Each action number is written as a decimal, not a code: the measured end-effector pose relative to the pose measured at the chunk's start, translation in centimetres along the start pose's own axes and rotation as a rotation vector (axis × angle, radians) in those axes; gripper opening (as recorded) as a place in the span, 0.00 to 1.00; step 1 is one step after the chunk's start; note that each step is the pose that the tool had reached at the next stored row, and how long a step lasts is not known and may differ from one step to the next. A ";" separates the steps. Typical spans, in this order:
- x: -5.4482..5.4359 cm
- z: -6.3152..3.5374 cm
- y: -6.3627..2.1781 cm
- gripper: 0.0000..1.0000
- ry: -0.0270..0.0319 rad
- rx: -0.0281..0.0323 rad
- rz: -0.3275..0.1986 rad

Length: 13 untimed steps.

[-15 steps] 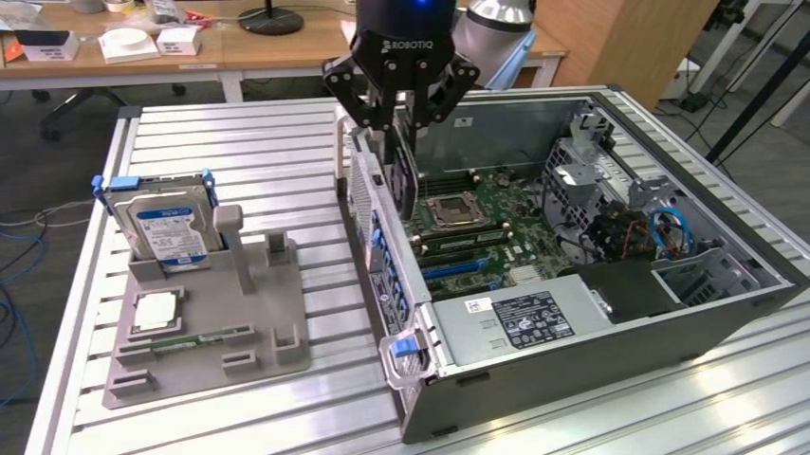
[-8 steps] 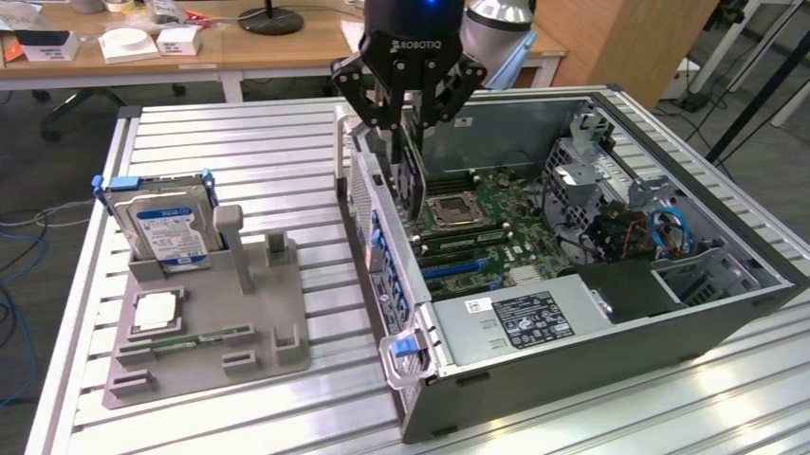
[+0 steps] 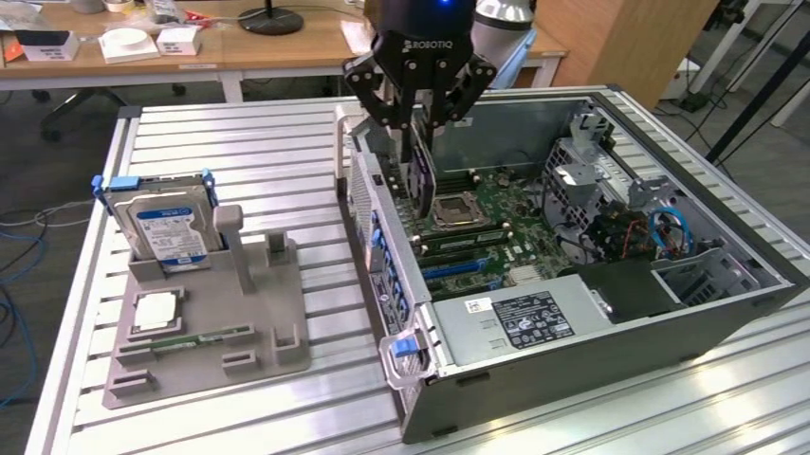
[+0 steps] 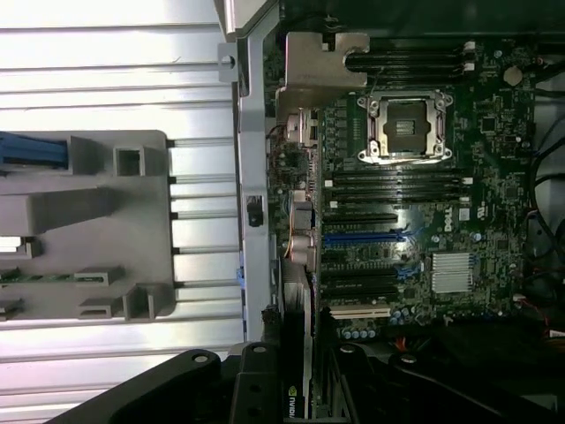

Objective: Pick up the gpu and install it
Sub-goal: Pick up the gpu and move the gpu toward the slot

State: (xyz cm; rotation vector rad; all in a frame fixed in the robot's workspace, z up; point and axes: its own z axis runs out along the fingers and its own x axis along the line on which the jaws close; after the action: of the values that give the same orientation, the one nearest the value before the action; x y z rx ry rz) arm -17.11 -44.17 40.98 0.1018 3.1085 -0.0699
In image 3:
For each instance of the black expansion slot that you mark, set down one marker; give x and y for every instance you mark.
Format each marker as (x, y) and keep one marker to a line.
(445, 259)

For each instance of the small silver heat sink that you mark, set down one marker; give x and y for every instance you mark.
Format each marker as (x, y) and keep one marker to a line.
(523, 276)

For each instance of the hard disk blue carrier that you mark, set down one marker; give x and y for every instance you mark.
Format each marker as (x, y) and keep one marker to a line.
(164, 232)

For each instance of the silver perforated drive cage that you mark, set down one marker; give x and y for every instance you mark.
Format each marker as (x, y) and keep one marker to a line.
(579, 177)

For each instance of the open dark grey PC case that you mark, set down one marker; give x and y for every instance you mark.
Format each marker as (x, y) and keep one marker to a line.
(570, 379)

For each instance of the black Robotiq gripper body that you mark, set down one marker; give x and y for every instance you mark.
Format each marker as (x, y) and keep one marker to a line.
(424, 28)

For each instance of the blue expansion slot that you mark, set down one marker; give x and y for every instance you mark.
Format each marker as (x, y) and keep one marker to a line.
(455, 271)

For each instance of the silver CPU chip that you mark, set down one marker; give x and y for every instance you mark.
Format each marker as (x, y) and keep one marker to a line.
(155, 313)

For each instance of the orange packet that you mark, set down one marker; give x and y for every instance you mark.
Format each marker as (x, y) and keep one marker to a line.
(9, 54)

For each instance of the metal CPU socket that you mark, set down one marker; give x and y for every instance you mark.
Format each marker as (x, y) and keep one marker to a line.
(464, 211)

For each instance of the black office chair base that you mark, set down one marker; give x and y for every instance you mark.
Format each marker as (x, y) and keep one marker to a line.
(52, 130)

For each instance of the clear plastic packet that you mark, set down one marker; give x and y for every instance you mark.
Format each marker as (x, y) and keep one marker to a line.
(171, 12)

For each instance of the white booklet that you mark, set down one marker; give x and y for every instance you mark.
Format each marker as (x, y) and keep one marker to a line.
(355, 38)

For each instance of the grey power supply unit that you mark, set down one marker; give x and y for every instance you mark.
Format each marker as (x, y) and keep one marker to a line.
(473, 341)

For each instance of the white floor box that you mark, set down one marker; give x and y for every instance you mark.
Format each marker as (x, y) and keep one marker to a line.
(676, 83)

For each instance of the grey disk bay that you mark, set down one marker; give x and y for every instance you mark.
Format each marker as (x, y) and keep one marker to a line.
(702, 279)

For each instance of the black plastic cover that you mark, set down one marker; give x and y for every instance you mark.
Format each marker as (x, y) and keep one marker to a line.
(632, 294)

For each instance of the black power adapter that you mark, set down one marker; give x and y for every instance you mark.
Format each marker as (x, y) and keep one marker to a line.
(695, 103)

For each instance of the black slanted pole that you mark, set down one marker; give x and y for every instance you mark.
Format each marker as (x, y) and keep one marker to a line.
(762, 95)

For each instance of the green RAM stick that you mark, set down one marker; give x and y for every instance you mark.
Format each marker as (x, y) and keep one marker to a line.
(196, 339)

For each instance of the clear bag with papers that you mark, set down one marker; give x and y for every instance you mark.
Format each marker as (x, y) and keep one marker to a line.
(16, 21)

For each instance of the low-profile graphics card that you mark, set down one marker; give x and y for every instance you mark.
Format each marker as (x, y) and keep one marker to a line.
(424, 180)

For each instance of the blue case latch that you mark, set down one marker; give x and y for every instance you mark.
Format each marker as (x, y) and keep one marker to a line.
(404, 348)

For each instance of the black round lamp base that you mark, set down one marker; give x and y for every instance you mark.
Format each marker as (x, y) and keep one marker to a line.
(272, 23)

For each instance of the wooden desk white frame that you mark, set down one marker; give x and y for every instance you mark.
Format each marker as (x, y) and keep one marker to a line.
(62, 68)
(284, 52)

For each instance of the white box black top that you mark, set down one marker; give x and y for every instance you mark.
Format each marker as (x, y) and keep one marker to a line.
(50, 52)

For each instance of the RAM stick with label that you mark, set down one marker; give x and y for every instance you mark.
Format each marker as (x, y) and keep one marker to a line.
(464, 242)

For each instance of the wooden cabinet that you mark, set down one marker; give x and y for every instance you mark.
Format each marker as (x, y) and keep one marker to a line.
(620, 47)

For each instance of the round coin battery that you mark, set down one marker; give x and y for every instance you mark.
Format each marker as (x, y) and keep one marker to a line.
(503, 178)

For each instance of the green motherboard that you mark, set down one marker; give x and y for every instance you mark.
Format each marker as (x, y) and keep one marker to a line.
(524, 246)

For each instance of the small white printed box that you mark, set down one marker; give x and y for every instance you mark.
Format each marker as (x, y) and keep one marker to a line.
(179, 42)

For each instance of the grey parts rack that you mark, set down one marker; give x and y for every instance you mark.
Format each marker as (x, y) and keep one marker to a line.
(189, 379)

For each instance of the grey cup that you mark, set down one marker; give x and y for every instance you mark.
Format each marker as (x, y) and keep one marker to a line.
(86, 5)

